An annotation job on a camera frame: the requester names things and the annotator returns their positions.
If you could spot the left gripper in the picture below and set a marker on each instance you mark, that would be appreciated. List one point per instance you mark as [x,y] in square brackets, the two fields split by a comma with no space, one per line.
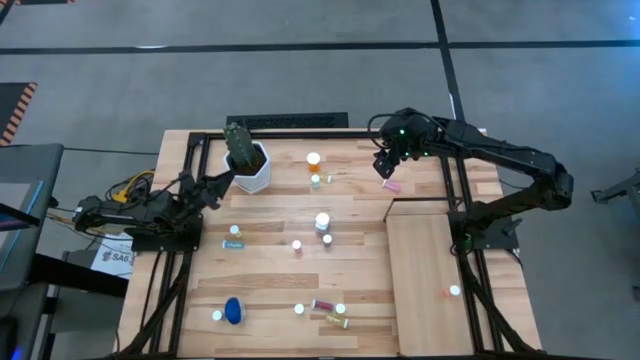
[190,190]

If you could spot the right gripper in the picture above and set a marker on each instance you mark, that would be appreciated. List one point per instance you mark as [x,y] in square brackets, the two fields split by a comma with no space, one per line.
[402,135]

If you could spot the teal medicine bottle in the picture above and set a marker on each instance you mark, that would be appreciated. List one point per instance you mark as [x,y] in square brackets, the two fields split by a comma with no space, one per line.
[315,180]
[233,244]

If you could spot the white-capped clear bottle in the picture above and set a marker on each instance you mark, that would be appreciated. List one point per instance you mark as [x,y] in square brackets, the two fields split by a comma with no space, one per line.
[322,220]

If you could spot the white-capped medicine bottle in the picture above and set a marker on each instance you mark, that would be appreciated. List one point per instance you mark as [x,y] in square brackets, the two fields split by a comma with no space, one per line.
[299,309]
[217,315]
[340,308]

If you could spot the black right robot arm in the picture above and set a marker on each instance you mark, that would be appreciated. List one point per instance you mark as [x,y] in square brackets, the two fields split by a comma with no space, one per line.
[500,150]

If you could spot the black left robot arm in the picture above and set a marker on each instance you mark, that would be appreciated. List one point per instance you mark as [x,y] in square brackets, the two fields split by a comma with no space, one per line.
[130,210]

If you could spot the large orange medicine bottle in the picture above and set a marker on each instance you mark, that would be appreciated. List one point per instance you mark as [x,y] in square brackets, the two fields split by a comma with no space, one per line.
[313,159]

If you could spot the wooden shelf board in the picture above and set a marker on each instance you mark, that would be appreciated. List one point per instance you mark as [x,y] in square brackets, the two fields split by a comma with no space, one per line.
[425,280]

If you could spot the small orange medicine bottle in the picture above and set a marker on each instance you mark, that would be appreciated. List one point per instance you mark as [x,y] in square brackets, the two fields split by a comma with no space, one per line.
[454,290]

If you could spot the white plant pot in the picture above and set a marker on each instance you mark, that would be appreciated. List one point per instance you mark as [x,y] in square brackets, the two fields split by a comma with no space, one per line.
[255,182]

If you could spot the white printed paper sheet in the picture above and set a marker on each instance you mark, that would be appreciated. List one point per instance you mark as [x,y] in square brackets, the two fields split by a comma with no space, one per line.
[112,257]

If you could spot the blue oval container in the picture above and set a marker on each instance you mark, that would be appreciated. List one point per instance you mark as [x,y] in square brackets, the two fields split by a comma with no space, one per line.
[233,310]

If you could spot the yellow bottle with white tablets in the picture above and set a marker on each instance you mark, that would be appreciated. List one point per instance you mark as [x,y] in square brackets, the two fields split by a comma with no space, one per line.
[337,321]

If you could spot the grey equipment cart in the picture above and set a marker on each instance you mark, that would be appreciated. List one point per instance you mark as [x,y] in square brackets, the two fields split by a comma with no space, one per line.
[30,165]

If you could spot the tilted monitor screen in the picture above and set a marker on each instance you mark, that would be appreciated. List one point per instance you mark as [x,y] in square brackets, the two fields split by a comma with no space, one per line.
[15,200]

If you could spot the black and orange hazard mat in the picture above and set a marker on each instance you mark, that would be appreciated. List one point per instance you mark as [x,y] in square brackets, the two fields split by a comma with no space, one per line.
[10,107]

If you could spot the black metal table frame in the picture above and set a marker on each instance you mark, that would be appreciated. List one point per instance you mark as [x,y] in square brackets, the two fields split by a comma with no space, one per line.
[300,135]

